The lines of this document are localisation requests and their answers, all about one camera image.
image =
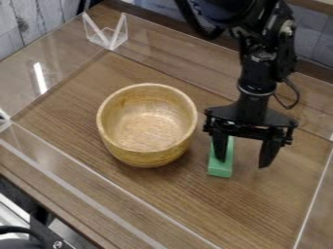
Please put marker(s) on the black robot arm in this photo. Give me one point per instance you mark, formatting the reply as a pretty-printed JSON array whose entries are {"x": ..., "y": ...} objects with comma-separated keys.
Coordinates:
[{"x": 264, "y": 27}]

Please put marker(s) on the black table clamp mount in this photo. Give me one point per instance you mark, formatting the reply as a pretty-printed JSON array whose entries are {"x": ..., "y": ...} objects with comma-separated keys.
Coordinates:
[{"x": 28, "y": 234}]

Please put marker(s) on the clear acrylic corner bracket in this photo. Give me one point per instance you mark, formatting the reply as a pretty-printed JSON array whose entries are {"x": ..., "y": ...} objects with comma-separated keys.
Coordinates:
[{"x": 107, "y": 37}]

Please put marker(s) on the green rectangular block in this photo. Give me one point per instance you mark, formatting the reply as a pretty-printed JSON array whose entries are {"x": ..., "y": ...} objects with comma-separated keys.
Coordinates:
[{"x": 222, "y": 168}]

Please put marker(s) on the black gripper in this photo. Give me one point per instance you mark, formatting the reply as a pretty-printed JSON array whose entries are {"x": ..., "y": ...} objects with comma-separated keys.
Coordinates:
[{"x": 249, "y": 119}]

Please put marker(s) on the clear acrylic tray wall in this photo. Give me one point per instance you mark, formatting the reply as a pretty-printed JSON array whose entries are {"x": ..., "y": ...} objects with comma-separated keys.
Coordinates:
[{"x": 97, "y": 207}]

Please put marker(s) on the wooden bowl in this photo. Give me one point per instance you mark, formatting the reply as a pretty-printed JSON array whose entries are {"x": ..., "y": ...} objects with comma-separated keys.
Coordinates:
[{"x": 146, "y": 123}]

